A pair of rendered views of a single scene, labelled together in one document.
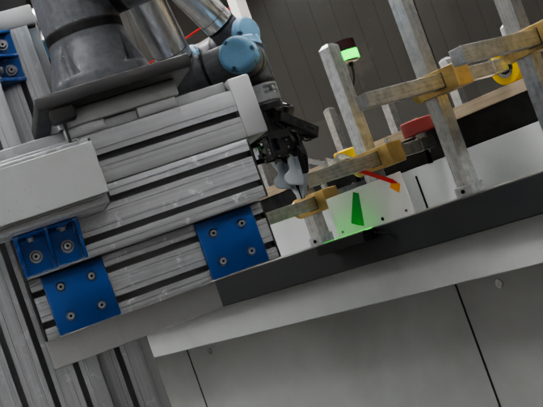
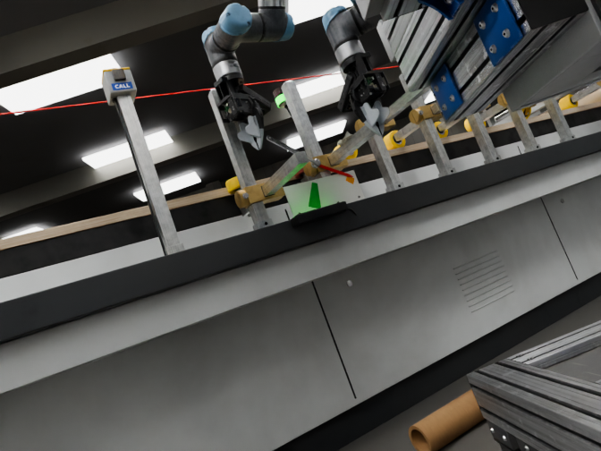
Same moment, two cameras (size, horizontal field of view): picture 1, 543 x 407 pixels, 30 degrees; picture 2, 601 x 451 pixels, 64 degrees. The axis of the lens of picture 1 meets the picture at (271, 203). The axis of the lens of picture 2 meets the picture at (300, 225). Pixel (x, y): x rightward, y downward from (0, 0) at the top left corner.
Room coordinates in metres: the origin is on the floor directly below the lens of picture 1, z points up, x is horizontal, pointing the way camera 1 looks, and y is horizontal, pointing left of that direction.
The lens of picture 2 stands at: (2.18, 1.20, 0.50)
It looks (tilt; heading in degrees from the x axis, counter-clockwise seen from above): 7 degrees up; 281
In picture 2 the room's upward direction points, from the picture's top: 21 degrees counter-clockwise
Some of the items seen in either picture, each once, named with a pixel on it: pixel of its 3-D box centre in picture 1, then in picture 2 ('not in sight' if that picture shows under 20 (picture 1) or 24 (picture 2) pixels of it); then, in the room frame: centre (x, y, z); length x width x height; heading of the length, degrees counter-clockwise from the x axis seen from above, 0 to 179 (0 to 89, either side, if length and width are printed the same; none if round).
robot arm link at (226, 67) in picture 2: not in sight; (229, 73); (2.46, -0.03, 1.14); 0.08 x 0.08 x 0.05
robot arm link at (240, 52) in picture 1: (233, 60); (373, 8); (2.04, -0.03, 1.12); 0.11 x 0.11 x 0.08; 81
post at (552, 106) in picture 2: not in sight; (547, 97); (1.38, -1.05, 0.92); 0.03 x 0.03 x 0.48; 40
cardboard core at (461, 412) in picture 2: not in sight; (459, 415); (2.22, -0.18, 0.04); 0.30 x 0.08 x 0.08; 40
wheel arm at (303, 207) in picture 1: (307, 206); (270, 189); (2.47, -0.08, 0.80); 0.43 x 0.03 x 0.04; 130
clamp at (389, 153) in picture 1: (376, 159); (325, 165); (2.33, -0.27, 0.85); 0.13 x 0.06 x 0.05; 40
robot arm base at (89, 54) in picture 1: (94, 61); not in sight; (1.47, 0.18, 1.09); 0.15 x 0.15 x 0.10
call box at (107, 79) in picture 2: not in sight; (119, 88); (2.73, 0.08, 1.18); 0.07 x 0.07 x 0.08; 40
